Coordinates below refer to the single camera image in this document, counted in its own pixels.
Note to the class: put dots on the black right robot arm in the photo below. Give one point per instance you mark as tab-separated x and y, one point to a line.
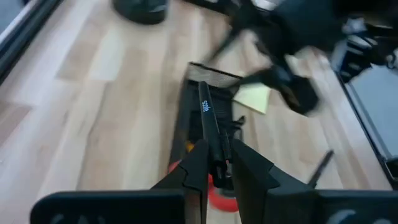
373	9

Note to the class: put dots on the yellow sticky note pad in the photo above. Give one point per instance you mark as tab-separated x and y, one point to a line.
253	98

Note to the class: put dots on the black mesh desk organizer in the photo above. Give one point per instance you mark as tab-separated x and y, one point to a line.
214	74

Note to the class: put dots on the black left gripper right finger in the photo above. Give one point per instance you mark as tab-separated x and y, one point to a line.
252	180

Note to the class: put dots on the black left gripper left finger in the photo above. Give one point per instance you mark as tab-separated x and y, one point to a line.
196	186

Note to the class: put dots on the black gooseneck desk lamp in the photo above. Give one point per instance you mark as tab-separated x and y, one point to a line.
140	11

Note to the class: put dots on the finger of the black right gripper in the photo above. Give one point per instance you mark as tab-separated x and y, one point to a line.
303	96
270	77

